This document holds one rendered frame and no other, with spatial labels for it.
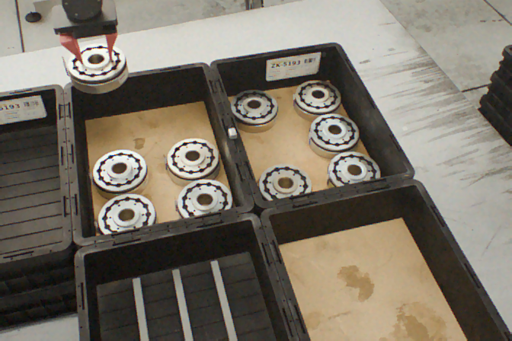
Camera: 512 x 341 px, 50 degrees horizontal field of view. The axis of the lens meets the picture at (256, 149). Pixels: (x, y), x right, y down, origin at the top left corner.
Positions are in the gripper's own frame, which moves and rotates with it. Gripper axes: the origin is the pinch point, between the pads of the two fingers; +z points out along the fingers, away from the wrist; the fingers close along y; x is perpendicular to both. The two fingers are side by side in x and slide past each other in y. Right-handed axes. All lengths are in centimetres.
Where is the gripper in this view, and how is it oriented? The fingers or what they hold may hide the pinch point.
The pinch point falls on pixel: (95, 56)
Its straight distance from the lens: 103.1
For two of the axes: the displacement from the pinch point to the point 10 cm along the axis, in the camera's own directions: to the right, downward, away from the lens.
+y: 9.6, -1.9, 1.9
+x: -2.7, -7.2, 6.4
